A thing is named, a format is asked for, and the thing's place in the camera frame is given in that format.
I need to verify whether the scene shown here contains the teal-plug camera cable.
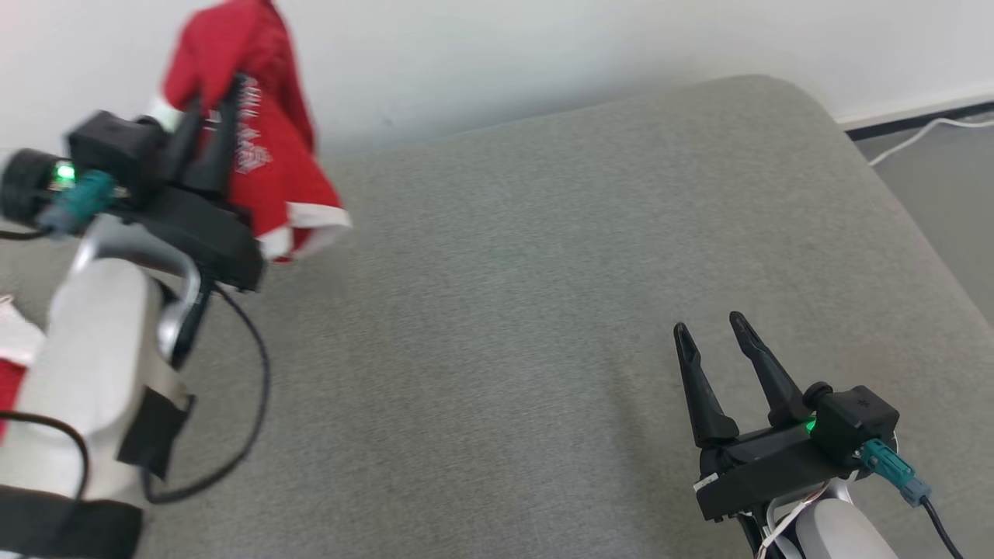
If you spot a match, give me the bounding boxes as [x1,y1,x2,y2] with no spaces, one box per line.
[0,169,117,498]
[858,439,968,559]

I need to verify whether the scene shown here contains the teal-plug right camera cable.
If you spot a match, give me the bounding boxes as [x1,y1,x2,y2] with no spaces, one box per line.
[858,439,968,559]

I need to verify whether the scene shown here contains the red garment with striped white trim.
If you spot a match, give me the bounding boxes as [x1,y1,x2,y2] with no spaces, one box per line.
[0,293,46,443]

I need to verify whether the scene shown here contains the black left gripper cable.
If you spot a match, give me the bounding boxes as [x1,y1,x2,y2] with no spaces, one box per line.
[142,283,271,505]

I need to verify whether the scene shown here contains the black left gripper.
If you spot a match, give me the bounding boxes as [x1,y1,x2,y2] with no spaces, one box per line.
[128,74,263,292]

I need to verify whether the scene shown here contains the black baseboard strip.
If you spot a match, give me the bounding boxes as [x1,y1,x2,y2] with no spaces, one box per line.
[845,101,994,142]

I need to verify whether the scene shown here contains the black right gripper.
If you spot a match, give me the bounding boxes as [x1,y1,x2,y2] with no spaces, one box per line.
[673,311,863,523]

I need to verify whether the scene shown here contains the teal-plug left camera cable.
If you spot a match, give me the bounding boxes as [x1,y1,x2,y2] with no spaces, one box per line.
[0,169,117,498]

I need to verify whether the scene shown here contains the red shorts with white stripe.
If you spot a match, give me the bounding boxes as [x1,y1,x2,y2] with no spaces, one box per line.
[151,0,354,265]

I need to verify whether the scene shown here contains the white floor cable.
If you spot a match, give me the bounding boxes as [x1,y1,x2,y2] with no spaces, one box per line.
[868,115,994,168]

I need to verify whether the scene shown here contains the thin red white wire bundle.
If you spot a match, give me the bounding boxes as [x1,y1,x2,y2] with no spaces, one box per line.
[757,481,832,559]

